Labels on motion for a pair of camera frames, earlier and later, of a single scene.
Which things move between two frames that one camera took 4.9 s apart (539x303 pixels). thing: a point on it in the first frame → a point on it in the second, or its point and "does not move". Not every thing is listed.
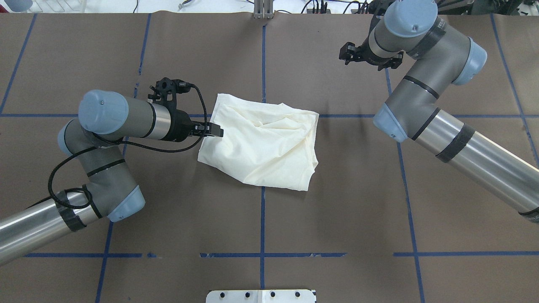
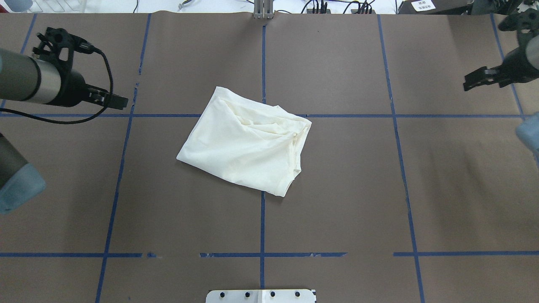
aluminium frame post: (263, 9) does not move
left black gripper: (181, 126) → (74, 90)
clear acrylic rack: (58, 6) does not move
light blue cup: (19, 6) does not move
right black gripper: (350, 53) → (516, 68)
